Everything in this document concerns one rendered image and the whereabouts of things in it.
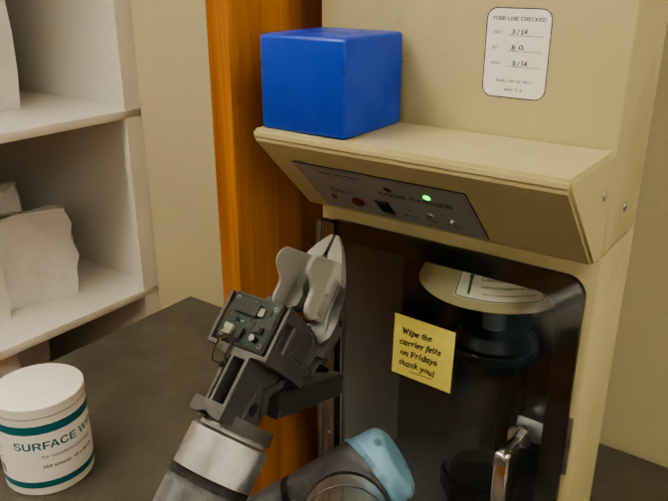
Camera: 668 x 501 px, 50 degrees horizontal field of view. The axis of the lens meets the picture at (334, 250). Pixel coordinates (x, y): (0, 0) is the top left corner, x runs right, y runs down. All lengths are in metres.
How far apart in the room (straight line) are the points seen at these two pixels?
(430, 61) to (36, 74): 1.43
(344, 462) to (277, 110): 0.34
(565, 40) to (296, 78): 0.24
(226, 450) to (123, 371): 0.82
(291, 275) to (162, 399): 0.68
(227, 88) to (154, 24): 0.88
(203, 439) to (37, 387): 0.53
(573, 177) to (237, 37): 0.38
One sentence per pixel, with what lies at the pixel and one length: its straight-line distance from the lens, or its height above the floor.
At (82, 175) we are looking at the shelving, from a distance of 1.95.
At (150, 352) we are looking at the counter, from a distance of 1.50.
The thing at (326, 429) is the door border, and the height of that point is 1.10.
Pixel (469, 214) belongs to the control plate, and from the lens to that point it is 0.66.
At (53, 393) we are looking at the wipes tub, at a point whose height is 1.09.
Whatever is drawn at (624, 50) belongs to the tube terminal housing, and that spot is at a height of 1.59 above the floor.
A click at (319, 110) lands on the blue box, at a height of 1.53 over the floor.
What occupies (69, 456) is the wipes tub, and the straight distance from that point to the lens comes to 1.15.
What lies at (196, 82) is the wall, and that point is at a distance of 1.57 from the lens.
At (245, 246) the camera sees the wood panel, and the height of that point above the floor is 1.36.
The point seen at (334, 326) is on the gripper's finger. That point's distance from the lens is 0.67.
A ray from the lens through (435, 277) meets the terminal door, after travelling 0.76.
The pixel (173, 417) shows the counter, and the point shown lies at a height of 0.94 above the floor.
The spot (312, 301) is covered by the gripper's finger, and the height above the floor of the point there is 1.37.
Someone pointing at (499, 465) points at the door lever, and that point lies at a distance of 0.76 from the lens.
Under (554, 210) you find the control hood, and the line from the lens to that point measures 0.60.
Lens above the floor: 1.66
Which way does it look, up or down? 22 degrees down
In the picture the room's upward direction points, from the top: straight up
